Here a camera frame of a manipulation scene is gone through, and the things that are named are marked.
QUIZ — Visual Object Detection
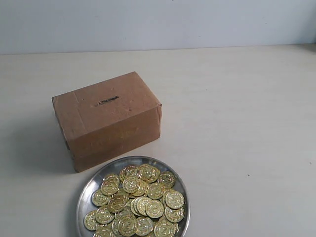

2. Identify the brown cardboard coin box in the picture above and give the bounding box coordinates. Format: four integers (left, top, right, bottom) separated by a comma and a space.
52, 72, 162, 172

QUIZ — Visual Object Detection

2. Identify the gold coin top centre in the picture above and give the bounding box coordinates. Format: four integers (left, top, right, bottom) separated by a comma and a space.
122, 164, 140, 179

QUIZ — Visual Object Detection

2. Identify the gold coin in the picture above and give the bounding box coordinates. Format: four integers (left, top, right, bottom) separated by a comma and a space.
122, 164, 140, 179
122, 177, 140, 194
145, 200, 164, 219
100, 181, 119, 196
165, 191, 185, 209
84, 210, 97, 231

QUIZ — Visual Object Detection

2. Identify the round steel plate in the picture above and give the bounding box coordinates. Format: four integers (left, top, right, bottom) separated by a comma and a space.
76, 156, 190, 237

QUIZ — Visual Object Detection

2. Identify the gold coin upper left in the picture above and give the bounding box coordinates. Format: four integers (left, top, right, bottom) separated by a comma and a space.
100, 181, 119, 196

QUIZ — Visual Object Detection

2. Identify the gold coin right side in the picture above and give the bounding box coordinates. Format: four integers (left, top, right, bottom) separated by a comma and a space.
165, 191, 185, 209

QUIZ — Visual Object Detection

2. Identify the gold coin lower centre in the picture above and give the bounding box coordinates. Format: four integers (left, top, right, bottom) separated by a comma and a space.
145, 200, 164, 219

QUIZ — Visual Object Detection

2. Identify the gold coin far left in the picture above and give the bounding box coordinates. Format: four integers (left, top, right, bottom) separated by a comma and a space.
84, 210, 97, 231

